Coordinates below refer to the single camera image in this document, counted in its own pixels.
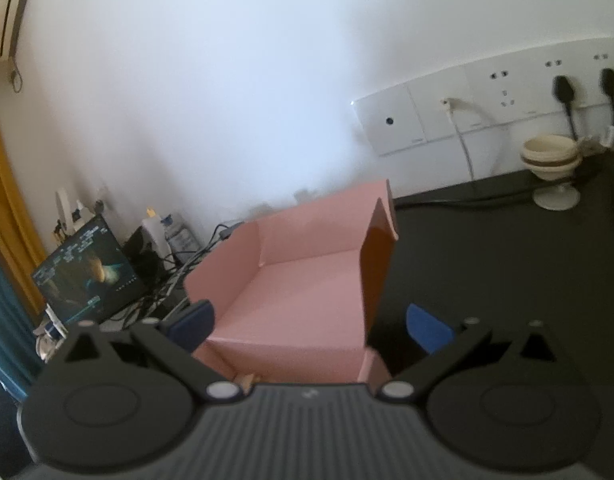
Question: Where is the small clear bottle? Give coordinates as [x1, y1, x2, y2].
[162, 214, 198, 252]

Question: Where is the pink cardboard box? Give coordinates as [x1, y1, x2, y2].
[183, 179, 400, 395]

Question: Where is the black portable monitor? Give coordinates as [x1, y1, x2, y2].
[32, 215, 148, 326]

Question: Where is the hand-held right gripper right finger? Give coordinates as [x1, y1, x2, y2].
[379, 304, 558, 402]

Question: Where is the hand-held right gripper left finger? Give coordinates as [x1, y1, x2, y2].
[62, 300, 241, 402]

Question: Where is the white bottle with yellow cap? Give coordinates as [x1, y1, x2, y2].
[141, 208, 170, 256]

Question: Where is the white wall socket panel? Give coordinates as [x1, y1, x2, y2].
[352, 37, 614, 157]

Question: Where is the teal curtain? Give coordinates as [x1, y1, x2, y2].
[0, 240, 42, 401]

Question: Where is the white charger cable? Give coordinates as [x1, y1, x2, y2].
[441, 98, 476, 182]

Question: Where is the tangle of black cables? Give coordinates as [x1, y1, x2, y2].
[112, 220, 248, 331]

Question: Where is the yellow curtain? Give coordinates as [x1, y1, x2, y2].
[0, 75, 48, 311]

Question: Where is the black desktop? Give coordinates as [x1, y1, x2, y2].
[102, 147, 614, 391]

